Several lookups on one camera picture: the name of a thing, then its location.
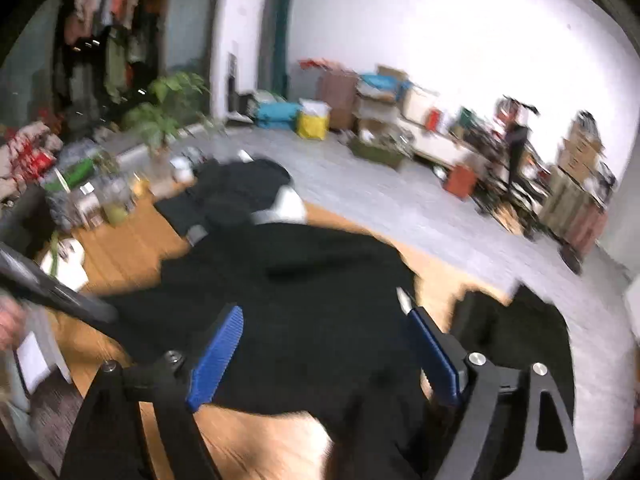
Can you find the open wardrobe with clothes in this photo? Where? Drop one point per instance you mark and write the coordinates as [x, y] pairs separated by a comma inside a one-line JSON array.
[[107, 35]]

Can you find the teal curtain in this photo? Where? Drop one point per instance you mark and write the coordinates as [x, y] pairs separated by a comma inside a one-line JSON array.
[[282, 25]]

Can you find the beige cabinet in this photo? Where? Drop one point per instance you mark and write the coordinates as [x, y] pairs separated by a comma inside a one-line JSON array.
[[570, 210]]

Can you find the black cloth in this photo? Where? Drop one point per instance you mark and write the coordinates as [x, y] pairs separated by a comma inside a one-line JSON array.
[[515, 340]]

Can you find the white garment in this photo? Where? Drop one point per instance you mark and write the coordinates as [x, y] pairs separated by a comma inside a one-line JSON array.
[[287, 207]]

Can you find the blue bag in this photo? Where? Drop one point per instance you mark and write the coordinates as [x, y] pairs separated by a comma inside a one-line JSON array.
[[275, 112]]

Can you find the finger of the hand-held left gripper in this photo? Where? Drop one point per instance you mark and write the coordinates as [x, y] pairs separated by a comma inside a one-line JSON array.
[[75, 300]]

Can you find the green crate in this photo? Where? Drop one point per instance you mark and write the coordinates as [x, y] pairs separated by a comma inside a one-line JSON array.
[[377, 152]]

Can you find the person's left hand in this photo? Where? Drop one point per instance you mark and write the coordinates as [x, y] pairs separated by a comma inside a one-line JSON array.
[[7, 322]]

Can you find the green potted plant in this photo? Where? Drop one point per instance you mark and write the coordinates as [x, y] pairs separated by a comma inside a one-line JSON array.
[[165, 105]]

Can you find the dark knit cloth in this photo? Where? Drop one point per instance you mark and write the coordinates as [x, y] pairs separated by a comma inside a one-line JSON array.
[[55, 415]]

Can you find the white notebook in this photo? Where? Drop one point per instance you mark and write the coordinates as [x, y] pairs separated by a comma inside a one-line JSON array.
[[35, 355]]

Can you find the red box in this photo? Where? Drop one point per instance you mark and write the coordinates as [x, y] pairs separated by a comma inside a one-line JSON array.
[[460, 180]]

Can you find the black sweater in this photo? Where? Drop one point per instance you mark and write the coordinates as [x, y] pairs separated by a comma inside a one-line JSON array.
[[300, 300]]

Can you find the low white cabinet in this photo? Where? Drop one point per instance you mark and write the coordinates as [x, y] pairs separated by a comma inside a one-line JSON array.
[[435, 145]]

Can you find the glass jars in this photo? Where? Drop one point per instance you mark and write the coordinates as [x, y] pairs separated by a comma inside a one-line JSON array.
[[100, 200]]

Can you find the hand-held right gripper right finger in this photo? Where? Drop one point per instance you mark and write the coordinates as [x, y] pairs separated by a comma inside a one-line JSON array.
[[432, 355]]

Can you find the black cluttered rack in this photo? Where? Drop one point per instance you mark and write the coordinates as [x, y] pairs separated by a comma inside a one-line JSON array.
[[515, 160]]

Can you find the light green cloth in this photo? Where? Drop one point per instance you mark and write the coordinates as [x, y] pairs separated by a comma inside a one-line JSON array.
[[12, 410]]

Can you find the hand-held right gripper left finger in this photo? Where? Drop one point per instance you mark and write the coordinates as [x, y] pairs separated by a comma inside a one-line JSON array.
[[217, 355]]

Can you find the yellow bag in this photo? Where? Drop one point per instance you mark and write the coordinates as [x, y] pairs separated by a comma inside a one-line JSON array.
[[312, 120]]

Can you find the white paper sheet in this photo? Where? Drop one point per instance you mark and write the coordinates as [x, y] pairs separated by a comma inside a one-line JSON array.
[[67, 265]]

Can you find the red patterned cloth pile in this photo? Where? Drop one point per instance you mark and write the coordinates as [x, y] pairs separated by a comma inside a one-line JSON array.
[[27, 152]]

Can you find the brown cardboard box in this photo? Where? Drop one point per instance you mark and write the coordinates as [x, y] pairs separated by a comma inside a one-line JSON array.
[[337, 97]]

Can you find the stack of cardboard boxes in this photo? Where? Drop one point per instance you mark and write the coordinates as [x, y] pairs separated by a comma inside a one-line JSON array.
[[580, 145]]

